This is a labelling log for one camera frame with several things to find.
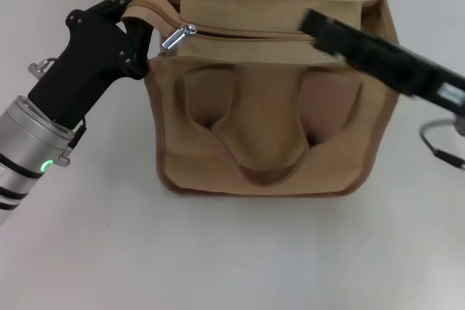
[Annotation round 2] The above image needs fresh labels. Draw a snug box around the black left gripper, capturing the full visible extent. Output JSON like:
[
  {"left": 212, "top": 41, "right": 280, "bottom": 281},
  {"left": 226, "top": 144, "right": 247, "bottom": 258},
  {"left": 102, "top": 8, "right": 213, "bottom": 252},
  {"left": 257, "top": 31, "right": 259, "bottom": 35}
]
[{"left": 28, "top": 0, "right": 154, "bottom": 129}]

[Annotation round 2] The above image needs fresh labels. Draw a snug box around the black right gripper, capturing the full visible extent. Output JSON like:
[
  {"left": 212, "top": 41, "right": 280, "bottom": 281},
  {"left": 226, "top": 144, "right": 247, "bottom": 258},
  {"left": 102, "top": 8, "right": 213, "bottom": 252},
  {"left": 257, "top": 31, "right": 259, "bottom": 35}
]
[{"left": 299, "top": 7, "right": 465, "bottom": 113}]

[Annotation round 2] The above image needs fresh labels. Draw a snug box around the silver metal zipper pull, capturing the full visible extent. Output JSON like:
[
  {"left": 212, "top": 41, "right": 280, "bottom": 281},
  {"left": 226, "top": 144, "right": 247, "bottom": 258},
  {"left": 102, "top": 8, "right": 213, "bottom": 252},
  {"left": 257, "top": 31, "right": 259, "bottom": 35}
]
[{"left": 161, "top": 23, "right": 198, "bottom": 50}]

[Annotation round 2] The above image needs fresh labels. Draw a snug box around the khaki canvas food bag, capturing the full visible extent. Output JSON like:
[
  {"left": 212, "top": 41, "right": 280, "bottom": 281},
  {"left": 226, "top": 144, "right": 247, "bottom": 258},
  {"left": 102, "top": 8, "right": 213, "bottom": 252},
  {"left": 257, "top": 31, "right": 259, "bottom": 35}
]
[{"left": 120, "top": 0, "right": 400, "bottom": 198}]

